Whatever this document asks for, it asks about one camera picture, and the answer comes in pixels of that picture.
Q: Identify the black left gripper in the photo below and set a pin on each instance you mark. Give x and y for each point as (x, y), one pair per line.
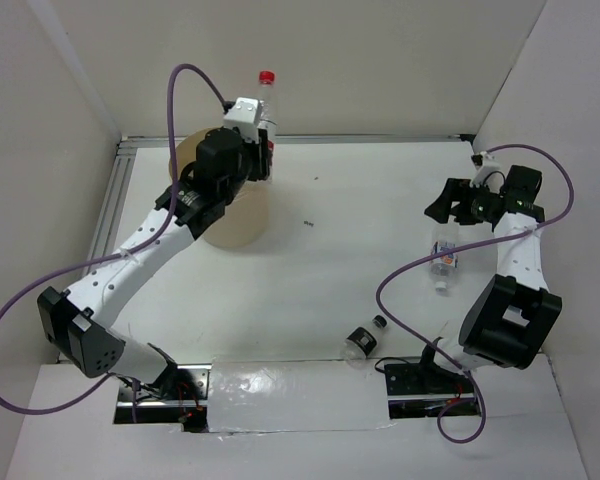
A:
(260, 152)

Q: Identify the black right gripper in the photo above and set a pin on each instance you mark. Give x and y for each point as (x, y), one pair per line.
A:
(440, 210)

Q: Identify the blue-orange label white-cap bottle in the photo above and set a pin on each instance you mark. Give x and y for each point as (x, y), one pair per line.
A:
(443, 270)

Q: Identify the large red-label water bottle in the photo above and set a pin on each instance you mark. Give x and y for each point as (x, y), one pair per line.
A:
(267, 96)

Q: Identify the black-label black-cap bottle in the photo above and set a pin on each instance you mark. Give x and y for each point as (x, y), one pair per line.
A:
(364, 340)

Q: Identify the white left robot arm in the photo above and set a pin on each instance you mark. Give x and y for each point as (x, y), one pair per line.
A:
(80, 320)

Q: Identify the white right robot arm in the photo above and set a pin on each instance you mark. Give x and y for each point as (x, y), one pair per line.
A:
(512, 317)

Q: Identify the beige round plastic bin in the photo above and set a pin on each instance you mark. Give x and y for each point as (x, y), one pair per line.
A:
(246, 219)

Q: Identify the white taped cover sheet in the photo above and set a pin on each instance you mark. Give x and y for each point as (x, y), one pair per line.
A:
(298, 397)

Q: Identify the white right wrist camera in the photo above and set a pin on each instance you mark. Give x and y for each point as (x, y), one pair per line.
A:
(485, 165)

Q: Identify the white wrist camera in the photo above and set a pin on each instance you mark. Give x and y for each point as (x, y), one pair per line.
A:
(244, 117)
(485, 165)

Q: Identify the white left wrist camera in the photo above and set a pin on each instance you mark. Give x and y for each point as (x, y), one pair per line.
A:
(244, 117)

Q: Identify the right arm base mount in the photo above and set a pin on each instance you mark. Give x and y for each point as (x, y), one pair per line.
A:
(422, 389)

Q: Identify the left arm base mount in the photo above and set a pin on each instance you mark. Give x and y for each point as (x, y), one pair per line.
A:
(182, 401)

